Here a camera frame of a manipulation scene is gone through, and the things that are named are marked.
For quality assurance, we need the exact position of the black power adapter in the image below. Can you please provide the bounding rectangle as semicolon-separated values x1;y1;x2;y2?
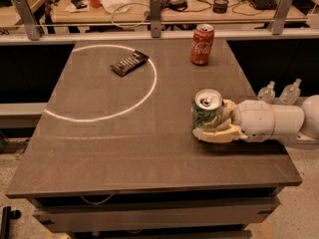
168;0;187;11

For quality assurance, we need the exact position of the left metal rail bracket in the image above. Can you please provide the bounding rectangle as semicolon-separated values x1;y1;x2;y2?
12;0;42;41

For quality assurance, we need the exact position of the clear plastic bottle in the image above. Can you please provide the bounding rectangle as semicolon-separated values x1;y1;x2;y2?
257;81;275;104
279;79;302;106

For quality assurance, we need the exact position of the white cable loop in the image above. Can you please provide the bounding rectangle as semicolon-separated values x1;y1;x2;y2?
110;2;152;30

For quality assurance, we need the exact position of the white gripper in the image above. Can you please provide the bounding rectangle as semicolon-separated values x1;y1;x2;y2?
192;100;275;143

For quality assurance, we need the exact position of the red cola can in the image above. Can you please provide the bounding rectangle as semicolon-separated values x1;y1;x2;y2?
190;24;214;65

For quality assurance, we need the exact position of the white crumpled cloth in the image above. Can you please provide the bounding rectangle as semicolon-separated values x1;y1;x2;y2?
100;0;131;14

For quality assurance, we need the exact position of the black snack bar wrapper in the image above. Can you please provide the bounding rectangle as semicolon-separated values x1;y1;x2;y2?
110;50;149;77

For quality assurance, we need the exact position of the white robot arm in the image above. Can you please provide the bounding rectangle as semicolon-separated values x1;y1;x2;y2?
191;89;319;149

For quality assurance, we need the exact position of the white circle marking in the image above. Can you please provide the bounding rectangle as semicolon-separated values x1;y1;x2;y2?
45;44;158;122

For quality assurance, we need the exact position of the right metal rail bracket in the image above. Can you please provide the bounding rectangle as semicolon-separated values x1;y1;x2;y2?
267;0;293;35

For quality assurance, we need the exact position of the green soda can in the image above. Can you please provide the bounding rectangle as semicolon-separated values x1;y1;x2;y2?
192;89;224;129

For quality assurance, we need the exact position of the metal rail bracket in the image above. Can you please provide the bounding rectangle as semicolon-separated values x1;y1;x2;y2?
267;0;293;35
12;0;42;41
150;0;161;38

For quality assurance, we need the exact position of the middle metal rail bracket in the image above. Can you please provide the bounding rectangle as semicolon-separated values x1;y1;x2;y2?
150;0;161;38

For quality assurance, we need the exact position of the black floor stand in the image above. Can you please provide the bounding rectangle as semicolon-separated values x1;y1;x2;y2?
0;206;21;239

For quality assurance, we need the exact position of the black round container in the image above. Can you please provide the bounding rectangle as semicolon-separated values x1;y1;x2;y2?
212;0;229;14

